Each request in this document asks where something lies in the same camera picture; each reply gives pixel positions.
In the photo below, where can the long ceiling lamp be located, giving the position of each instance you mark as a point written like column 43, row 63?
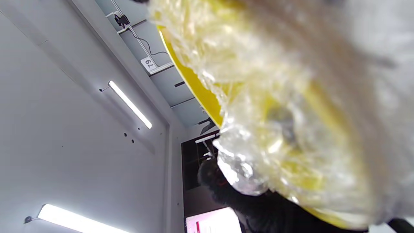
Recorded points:
column 74, row 221
column 129, row 104

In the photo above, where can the person's left hand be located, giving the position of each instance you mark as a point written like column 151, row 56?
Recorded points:
column 258, row 213

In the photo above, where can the monitor with pink screen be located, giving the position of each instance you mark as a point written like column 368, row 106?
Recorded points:
column 213, row 221

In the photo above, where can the dark screen on tripod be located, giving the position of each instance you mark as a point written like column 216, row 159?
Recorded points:
column 207, row 126

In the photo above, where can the clear plastic food cover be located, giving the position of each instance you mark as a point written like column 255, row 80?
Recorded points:
column 291, row 97

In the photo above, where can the yellow plastic bowl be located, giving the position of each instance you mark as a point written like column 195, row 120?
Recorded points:
column 203, row 94

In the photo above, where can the white aluminium frame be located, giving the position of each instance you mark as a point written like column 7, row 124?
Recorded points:
column 147, row 51
column 205, row 139

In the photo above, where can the dark wooden bookshelf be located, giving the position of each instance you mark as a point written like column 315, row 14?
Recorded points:
column 194, row 161

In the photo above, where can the black frame camera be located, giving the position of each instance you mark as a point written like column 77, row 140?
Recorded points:
column 121, row 20

